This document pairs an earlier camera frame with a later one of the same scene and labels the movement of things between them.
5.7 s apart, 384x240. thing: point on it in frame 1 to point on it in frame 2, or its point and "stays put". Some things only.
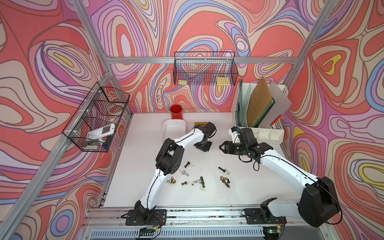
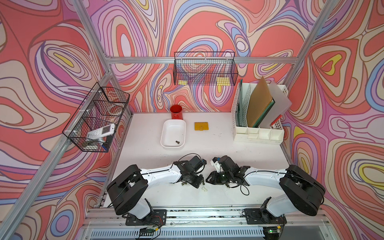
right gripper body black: x=236 y=148 to x=222 y=177
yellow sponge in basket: x=223 y=81 stays put
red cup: x=176 y=113 stays put
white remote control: x=96 y=133 stays put
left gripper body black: x=205 y=146 to x=195 y=179
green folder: x=240 y=109 stays put
